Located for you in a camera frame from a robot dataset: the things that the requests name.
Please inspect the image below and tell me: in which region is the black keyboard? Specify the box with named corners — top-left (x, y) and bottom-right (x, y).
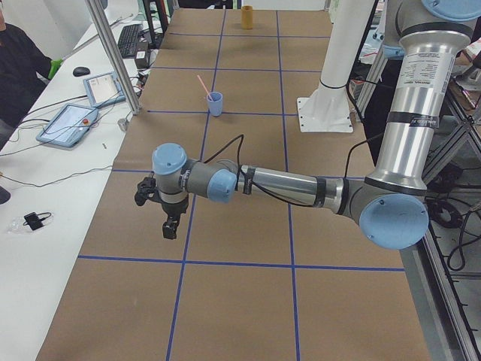
top-left (117, 23), bottom-right (143, 59)

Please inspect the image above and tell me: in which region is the near teach pendant tablet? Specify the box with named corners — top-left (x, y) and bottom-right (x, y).
top-left (36, 104), bottom-right (98, 148)

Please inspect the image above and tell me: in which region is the black small device on table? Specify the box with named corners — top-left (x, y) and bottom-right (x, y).
top-left (23, 212), bottom-right (52, 231)

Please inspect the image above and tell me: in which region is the aluminium frame post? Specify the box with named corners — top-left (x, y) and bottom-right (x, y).
top-left (85, 0), bottom-right (141, 116)

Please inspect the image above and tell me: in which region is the black computer mouse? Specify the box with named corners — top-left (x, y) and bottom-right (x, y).
top-left (72, 66), bottom-right (91, 77)

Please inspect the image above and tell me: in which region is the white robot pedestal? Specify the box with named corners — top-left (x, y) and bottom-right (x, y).
top-left (297, 0), bottom-right (376, 133)

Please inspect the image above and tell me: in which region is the standing person in black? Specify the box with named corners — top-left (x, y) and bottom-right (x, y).
top-left (362, 56), bottom-right (405, 166)

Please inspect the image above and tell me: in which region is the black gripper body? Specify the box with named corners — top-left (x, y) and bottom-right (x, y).
top-left (161, 201), bottom-right (189, 228)

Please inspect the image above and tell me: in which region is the teach pendant tablet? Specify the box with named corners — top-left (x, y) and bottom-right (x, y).
top-left (83, 71), bottom-right (126, 108)
top-left (36, 104), bottom-right (98, 148)

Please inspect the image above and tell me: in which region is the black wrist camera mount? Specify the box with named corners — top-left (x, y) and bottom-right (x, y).
top-left (134, 176), bottom-right (161, 206)

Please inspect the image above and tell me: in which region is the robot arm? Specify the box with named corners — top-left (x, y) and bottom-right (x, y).
top-left (148, 1), bottom-right (480, 250)

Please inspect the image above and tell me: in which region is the seated person in black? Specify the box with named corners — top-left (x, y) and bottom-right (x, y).
top-left (1, 18), bottom-right (51, 146)

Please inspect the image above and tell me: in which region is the far teach pendant tablet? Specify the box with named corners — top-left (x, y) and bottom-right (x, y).
top-left (83, 71), bottom-right (126, 108)

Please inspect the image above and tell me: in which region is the bamboo wooden cup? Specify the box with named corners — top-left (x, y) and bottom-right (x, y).
top-left (240, 5), bottom-right (253, 30)

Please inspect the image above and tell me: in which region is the light blue plastic cup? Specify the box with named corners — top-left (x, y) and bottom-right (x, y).
top-left (207, 92), bottom-right (223, 117)

